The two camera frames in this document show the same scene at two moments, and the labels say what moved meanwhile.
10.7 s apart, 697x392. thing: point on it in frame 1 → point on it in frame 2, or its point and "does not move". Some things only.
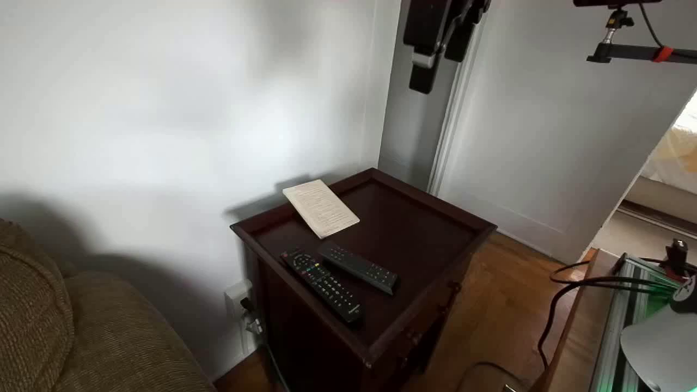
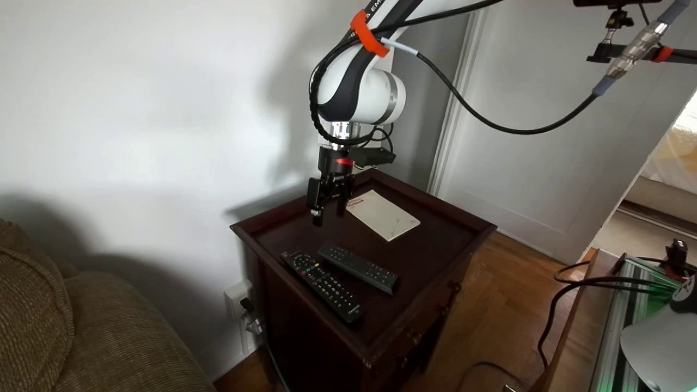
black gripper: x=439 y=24 → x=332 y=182
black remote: x=361 y=269 does not move
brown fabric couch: x=83 y=332 does not move
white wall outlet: x=237 y=294 does not move
